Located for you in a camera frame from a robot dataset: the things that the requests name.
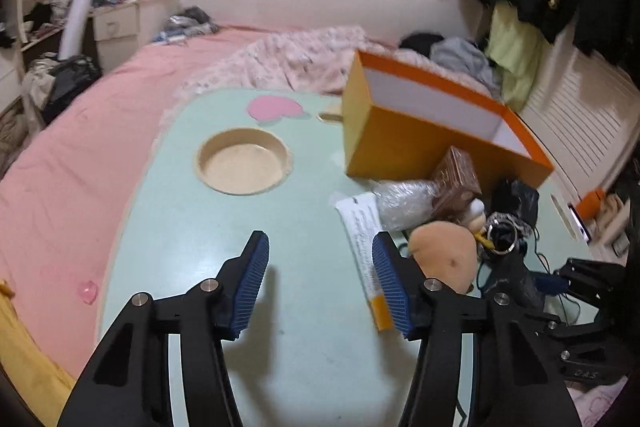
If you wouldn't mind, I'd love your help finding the yellow cloth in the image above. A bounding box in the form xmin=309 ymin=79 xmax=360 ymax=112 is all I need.
xmin=0 ymin=279 xmax=76 ymax=427

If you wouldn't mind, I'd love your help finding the white cream tube orange cap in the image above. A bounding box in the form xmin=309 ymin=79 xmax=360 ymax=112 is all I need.
xmin=334 ymin=193 xmax=401 ymax=333

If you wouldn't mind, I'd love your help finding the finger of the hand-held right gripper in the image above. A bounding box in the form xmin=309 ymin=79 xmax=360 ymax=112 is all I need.
xmin=530 ymin=257 xmax=628 ymax=308
xmin=542 ymin=312 xmax=608 ymax=358

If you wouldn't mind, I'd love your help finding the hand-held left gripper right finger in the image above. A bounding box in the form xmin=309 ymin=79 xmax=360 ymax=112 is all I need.
xmin=371 ymin=231 xmax=583 ymax=427

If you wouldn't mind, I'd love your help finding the grey clothing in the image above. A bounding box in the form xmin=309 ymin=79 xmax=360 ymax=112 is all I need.
xmin=430 ymin=37 xmax=503 ymax=100

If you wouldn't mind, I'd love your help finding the pink bed sheet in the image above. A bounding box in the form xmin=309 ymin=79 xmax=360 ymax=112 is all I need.
xmin=0 ymin=24 xmax=361 ymax=378

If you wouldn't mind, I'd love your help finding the round metal ring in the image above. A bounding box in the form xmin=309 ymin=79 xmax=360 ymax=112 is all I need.
xmin=486 ymin=216 xmax=518 ymax=255

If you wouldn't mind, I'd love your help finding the black bag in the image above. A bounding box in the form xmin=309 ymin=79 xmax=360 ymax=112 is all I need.
xmin=45 ymin=54 xmax=103 ymax=125

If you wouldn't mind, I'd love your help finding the smartphone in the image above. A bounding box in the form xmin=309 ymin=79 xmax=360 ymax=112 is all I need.
xmin=566 ymin=202 xmax=593 ymax=243

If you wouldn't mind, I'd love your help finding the white crumpled cloth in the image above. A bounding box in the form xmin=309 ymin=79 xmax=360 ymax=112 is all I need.
xmin=22 ymin=57 xmax=61 ymax=108

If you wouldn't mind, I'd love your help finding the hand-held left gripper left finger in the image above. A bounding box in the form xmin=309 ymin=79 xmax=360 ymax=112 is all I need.
xmin=57 ymin=230 xmax=271 ymax=427

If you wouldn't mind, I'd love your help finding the white nightstand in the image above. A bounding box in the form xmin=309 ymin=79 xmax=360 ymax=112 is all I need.
xmin=91 ymin=0 xmax=183 ymax=42

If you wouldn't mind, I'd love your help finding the pink floral blanket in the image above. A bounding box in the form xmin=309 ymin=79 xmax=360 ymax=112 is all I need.
xmin=172 ymin=26 xmax=401 ymax=108

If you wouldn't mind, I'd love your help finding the grey striped clothes pile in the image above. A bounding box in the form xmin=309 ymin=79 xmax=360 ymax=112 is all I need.
xmin=152 ymin=6 xmax=221 ymax=45

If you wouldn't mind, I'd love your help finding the black cloth bundle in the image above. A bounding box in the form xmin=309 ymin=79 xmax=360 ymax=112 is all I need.
xmin=479 ymin=179 xmax=546 ymax=308

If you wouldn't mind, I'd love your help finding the brown patterned box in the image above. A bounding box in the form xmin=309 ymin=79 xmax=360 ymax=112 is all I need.
xmin=431 ymin=146 xmax=483 ymax=222

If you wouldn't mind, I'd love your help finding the small cream figure toy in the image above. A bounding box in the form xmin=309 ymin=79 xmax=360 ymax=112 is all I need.
xmin=460 ymin=198 xmax=488 ymax=240

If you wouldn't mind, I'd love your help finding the brown plush toy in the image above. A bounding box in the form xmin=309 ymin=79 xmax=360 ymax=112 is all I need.
xmin=406 ymin=222 xmax=479 ymax=294

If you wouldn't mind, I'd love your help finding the pink heart-shaped object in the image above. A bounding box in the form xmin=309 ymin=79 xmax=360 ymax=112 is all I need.
xmin=77 ymin=279 xmax=99 ymax=306

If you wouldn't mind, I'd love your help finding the black clothing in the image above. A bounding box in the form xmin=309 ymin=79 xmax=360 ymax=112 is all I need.
xmin=398 ymin=33 xmax=446 ymax=58

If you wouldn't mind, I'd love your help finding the clear bubble wrap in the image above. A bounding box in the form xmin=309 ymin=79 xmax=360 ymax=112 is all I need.
xmin=372 ymin=178 xmax=443 ymax=233

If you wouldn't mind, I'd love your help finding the orange phone stand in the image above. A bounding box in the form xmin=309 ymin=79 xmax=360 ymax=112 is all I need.
xmin=575 ymin=188 xmax=607 ymax=218

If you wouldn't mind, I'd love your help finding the yellow-green garment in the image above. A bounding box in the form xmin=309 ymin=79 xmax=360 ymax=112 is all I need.
xmin=486 ymin=0 xmax=551 ymax=112

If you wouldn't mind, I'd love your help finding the orange cardboard box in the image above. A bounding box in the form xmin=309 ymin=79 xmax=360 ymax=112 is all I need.
xmin=341 ymin=49 xmax=555 ymax=190

